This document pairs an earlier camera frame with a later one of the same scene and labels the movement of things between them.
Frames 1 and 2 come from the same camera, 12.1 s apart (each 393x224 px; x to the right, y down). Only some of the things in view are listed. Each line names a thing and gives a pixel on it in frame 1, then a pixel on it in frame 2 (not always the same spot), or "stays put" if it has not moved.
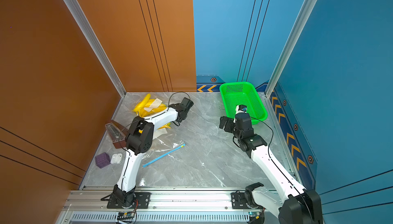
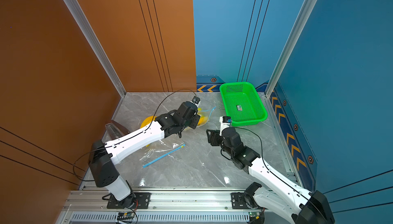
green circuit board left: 127,216 stays put
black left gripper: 174,106 -> 196,119
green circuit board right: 254,214 stays put
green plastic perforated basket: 235,93 stays put
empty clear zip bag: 160,148 stays put
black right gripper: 230,121 -> 214,135
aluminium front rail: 167,206 stays put
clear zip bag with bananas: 147,106 -> 203,114
